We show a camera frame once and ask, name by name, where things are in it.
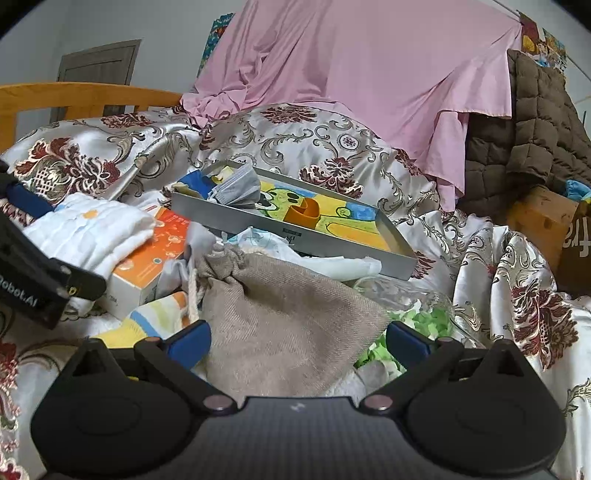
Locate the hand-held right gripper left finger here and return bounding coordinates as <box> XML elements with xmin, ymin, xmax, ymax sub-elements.
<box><xmin>65</xmin><ymin>319</ymin><xmax>237</xmax><ymax>414</ymax></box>

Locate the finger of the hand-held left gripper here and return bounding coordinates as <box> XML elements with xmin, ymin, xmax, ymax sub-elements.
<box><xmin>0</xmin><ymin>159</ymin><xmax>56</xmax><ymax>220</ymax></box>

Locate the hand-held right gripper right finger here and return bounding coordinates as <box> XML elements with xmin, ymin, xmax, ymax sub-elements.
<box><xmin>360</xmin><ymin>320</ymin><xmax>525</xmax><ymax>414</ymax></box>

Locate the yellow striped cloth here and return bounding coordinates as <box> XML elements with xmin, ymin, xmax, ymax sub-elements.
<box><xmin>95</xmin><ymin>291</ymin><xmax>204</xmax><ymax>361</ymax></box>

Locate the white muslin cloth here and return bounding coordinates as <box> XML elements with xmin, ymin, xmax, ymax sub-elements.
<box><xmin>22</xmin><ymin>191</ymin><xmax>158</xmax><ymax>282</ymax></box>

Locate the beige burlap drawstring bag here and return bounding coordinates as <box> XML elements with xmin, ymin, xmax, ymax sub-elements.
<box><xmin>185</xmin><ymin>242</ymin><xmax>393</xmax><ymax>398</ymax></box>

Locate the grey tray with cartoon picture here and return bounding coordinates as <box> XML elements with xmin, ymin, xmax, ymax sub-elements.
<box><xmin>171</xmin><ymin>160</ymin><xmax>419</xmax><ymax>281</ymax></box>

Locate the clear bag with green pieces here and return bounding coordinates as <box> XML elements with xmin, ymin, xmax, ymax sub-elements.
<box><xmin>353</xmin><ymin>277</ymin><xmax>485</xmax><ymax>370</ymax></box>

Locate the orange and white box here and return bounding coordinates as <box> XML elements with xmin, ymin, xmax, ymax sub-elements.
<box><xmin>99</xmin><ymin>205</ymin><xmax>195</xmax><ymax>321</ymax></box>

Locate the white printed diaper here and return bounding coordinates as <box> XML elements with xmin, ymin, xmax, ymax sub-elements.
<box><xmin>222</xmin><ymin>226</ymin><xmax>384</xmax><ymax>282</ymax></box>

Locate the grey door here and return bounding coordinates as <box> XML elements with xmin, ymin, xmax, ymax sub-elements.
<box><xmin>56</xmin><ymin>39</ymin><xmax>142</xmax><ymax>116</ymax></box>

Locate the grey face mask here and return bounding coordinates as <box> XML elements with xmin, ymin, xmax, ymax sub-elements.
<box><xmin>206</xmin><ymin>161</ymin><xmax>263</xmax><ymax>208</ymax></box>

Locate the orange plastic cup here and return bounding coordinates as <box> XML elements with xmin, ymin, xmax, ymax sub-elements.
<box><xmin>284</xmin><ymin>199</ymin><xmax>320</xmax><ymax>229</ymax></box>

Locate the brown printed bag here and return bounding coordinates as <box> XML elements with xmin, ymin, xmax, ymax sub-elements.
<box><xmin>558</xmin><ymin>203</ymin><xmax>591</xmax><ymax>294</ymax></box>

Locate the floral satin blanket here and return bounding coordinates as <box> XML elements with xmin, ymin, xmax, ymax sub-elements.
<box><xmin>0</xmin><ymin>104</ymin><xmax>591</xmax><ymax>480</ymax></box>

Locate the light blue cloth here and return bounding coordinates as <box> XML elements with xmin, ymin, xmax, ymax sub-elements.
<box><xmin>564</xmin><ymin>179</ymin><xmax>591</xmax><ymax>204</ymax></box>

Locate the brown quilted blanket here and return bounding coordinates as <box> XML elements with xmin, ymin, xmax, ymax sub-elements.
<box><xmin>464</xmin><ymin>48</ymin><xmax>591</xmax><ymax>213</ymax></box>

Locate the pink sheet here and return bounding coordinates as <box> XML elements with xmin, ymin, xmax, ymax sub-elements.
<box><xmin>180</xmin><ymin>0</ymin><xmax>525</xmax><ymax>213</ymax></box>

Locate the wooden bed rail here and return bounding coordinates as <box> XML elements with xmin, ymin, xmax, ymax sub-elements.
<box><xmin>0</xmin><ymin>82</ymin><xmax>185</xmax><ymax>155</ymax></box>

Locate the colourful wall poster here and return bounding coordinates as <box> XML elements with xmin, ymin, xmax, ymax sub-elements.
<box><xmin>198</xmin><ymin>14</ymin><xmax>236</xmax><ymax>77</ymax></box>
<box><xmin>519</xmin><ymin>14</ymin><xmax>568</xmax><ymax>72</ymax></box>

